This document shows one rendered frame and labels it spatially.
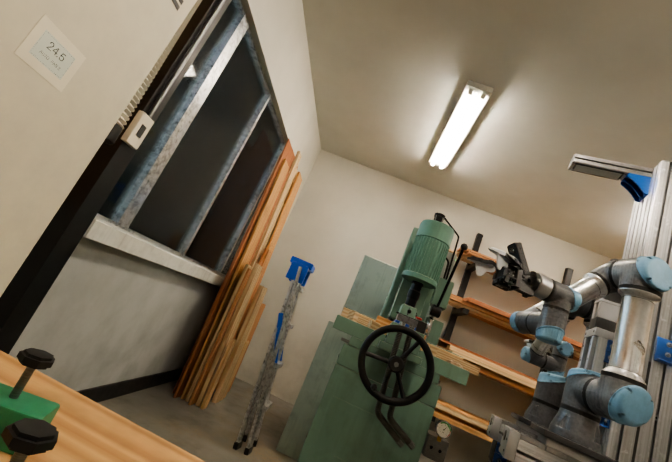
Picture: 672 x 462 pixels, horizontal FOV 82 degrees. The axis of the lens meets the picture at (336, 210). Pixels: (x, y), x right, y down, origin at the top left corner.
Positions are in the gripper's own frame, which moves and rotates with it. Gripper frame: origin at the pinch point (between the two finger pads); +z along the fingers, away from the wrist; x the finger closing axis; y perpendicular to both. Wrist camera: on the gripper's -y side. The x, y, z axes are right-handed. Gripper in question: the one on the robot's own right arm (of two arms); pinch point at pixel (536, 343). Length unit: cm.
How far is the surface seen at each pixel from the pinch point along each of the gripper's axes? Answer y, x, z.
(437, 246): -25, -80, -67
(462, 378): 29, -61, -76
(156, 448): 53, -139, -174
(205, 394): 89, -198, 42
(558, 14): -154, -47, -91
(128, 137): -20, -205, -129
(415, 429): 53, -76, -76
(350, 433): 62, -101, -75
